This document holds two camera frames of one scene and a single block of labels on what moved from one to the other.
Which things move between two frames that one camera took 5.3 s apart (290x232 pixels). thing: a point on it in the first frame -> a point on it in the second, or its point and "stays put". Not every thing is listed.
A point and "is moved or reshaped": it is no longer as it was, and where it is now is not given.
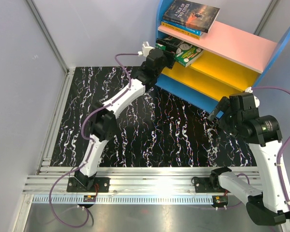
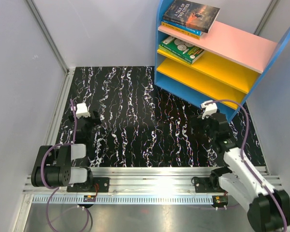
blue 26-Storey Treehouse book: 182,27 stays put
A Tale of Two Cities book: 198,17 stays put
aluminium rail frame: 131,181 stays put
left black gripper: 171,46 -> 94,122
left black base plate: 99,184 stays put
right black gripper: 222,106 -> 197,120
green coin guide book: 186,54 is moved or reshaped
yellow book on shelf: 188,33 stays put
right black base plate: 202,184 stays put
